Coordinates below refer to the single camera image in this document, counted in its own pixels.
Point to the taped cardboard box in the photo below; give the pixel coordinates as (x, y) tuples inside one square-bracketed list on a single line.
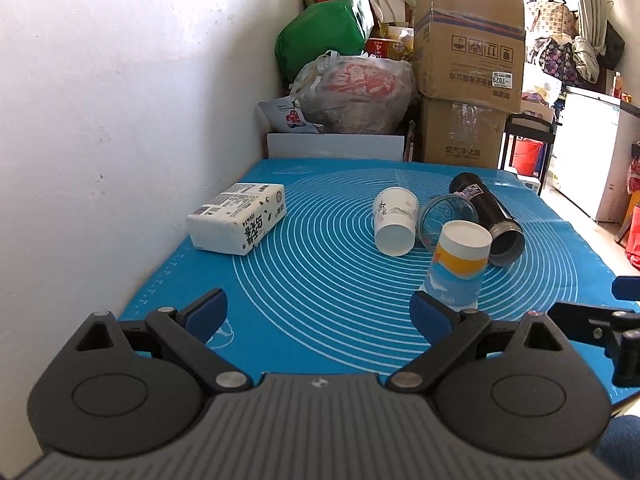
[(462, 135)]

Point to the black bag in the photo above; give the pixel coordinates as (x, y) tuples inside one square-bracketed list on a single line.
[(611, 45)]

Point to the clear plastic cup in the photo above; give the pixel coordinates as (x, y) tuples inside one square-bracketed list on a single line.
[(440, 217)]

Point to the blue silicone mat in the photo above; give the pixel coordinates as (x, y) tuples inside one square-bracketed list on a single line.
[(325, 280)]

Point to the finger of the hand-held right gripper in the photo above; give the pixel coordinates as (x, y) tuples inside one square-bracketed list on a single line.
[(627, 288), (580, 317)]

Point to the white tissue pack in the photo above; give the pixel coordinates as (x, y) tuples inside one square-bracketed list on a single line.
[(235, 215)]

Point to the red bucket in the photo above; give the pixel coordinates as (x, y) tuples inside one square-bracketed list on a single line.
[(526, 157)]

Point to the black tumbler cup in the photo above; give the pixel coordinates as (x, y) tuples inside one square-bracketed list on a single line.
[(492, 215)]

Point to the patterned tote bag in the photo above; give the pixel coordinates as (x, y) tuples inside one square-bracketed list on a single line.
[(552, 17)]

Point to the large cardboard box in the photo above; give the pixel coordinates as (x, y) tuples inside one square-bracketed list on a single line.
[(465, 35)]

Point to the black metal rack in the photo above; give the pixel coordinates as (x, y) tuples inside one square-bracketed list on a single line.
[(530, 125)]

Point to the clear plastic bag red contents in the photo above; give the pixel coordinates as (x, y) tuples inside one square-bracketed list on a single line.
[(355, 95)]

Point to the red printed carton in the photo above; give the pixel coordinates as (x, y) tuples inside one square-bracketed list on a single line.
[(387, 45)]

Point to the grey cloth bundle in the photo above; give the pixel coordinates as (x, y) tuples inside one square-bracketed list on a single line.
[(586, 57)]

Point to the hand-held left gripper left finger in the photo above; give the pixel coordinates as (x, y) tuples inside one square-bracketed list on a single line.
[(207, 312)]

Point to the white plastic bag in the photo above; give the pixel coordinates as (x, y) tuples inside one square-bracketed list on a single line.
[(542, 85)]

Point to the dark floral bag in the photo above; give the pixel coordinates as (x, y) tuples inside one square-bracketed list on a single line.
[(555, 57)]

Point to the beige curtain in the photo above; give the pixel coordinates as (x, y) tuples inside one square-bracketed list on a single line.
[(592, 0)]

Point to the white printed paper cup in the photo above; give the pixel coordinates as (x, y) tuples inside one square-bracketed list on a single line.
[(392, 220)]

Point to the blue and yellow paper cup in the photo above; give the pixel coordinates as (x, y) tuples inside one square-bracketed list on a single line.
[(457, 270)]

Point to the green bag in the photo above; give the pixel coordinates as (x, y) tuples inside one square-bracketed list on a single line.
[(320, 35)]

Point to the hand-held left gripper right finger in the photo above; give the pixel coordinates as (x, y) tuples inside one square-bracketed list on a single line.
[(429, 316)]

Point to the person's leg in jeans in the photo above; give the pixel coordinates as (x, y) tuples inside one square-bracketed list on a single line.
[(622, 450)]

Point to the white flat box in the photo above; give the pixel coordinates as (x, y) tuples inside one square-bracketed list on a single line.
[(335, 146)]

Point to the white chest freezer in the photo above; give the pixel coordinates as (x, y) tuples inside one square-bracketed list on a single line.
[(590, 150)]

